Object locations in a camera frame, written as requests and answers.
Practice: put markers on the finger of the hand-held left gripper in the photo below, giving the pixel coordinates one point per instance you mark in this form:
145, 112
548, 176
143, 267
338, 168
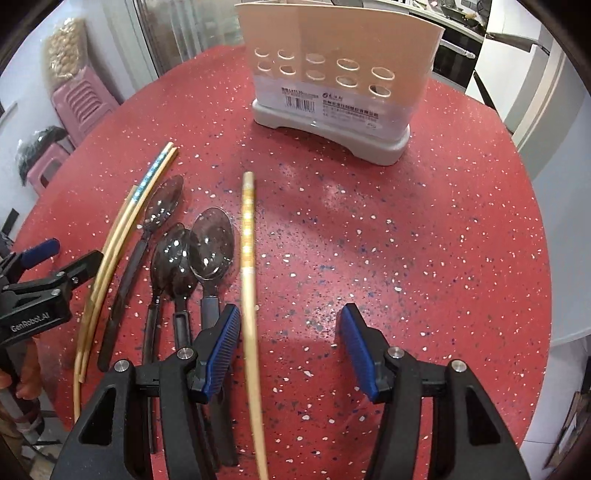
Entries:
78, 272
46, 248

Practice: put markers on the white cabinet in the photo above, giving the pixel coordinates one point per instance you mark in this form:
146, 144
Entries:
517, 69

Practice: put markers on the blue patterned bamboo chopstick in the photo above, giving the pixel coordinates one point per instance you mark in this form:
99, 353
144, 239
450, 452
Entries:
121, 214
150, 177

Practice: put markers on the glass sliding door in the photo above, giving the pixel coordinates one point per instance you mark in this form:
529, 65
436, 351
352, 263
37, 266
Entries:
184, 27

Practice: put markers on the black cooking pan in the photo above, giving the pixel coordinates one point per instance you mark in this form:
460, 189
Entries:
461, 11

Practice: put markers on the black bag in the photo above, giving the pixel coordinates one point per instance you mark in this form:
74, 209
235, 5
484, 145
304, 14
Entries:
37, 143

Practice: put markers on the white kitchen counter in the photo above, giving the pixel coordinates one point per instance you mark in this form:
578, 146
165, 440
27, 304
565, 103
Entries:
455, 34

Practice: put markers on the pink plastic stool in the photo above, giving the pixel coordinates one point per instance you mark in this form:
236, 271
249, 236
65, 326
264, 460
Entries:
46, 168
83, 104

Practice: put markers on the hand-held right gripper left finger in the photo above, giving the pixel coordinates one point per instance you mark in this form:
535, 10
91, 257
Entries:
224, 350

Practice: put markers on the orange patterned bamboo chopstick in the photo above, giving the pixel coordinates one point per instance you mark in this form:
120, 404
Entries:
248, 240

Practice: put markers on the beige cutlery holder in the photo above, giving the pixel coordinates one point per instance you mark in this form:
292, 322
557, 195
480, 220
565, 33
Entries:
286, 27

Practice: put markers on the brown cardboard piece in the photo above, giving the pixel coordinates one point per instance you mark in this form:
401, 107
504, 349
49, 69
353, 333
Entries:
565, 429

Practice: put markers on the clear bag of peanuts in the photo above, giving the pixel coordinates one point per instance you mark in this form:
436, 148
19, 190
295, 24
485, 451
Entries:
64, 46

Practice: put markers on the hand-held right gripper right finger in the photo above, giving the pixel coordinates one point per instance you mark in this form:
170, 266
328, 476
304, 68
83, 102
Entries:
360, 355

